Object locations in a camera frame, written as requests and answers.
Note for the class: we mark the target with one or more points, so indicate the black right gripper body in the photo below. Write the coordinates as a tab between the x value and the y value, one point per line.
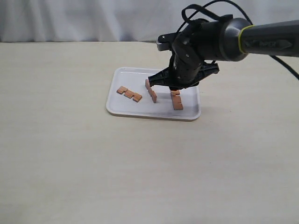
186	69

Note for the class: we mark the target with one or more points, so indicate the notched wooden bar two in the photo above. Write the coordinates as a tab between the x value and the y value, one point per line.
176	100

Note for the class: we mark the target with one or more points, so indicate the notched wooden bar one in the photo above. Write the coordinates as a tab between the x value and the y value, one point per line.
150	91

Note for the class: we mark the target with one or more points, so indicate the notched wooden bar three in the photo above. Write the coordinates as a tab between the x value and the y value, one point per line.
129	94

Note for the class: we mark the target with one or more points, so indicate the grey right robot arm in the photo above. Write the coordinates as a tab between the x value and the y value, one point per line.
197	48

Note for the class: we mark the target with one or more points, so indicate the white plastic tray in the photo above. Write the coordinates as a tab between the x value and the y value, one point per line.
134	80

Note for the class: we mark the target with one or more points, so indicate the white curtain backdrop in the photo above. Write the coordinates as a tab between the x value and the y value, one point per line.
88	20

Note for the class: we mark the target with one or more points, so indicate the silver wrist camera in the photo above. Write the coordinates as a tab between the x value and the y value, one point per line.
166	42

